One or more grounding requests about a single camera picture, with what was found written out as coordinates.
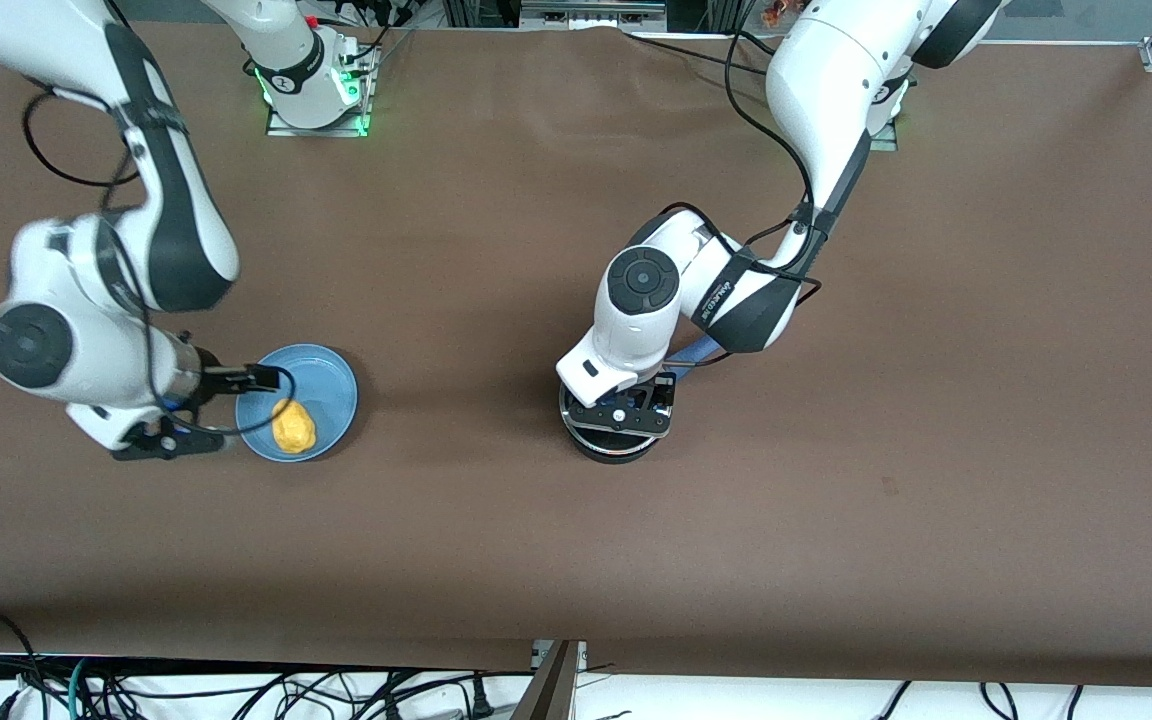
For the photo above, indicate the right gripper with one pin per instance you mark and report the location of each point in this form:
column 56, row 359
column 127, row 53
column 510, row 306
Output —
column 219, row 381

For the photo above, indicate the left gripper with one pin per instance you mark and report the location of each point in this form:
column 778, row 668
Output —
column 664, row 394

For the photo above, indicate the glass lid with blue knob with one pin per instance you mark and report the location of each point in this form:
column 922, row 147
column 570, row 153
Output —
column 626, row 438

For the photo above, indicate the yellow potato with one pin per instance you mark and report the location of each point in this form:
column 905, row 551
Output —
column 293, row 426

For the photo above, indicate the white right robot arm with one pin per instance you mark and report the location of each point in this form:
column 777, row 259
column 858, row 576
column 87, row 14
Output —
column 66, row 290

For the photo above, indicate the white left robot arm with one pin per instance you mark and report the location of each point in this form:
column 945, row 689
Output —
column 826, row 80

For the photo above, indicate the blue round plate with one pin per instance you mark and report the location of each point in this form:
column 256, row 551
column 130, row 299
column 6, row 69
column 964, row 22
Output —
column 328, row 400

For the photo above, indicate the brown table cover sheet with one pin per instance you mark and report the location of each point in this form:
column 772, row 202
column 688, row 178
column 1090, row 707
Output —
column 536, row 250

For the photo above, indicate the black power plug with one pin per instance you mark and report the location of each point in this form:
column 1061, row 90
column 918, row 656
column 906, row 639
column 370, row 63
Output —
column 481, row 700

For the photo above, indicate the black device box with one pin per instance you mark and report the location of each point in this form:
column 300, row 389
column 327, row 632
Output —
column 586, row 12

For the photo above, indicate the small orange object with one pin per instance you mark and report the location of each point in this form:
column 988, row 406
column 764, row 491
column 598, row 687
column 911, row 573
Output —
column 781, row 12

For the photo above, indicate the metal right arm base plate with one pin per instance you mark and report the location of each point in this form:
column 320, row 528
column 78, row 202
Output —
column 281, row 126

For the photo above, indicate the metal bracket post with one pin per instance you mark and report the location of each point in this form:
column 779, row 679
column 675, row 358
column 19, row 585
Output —
column 551, row 690

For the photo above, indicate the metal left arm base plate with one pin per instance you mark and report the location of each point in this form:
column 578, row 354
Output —
column 886, row 140

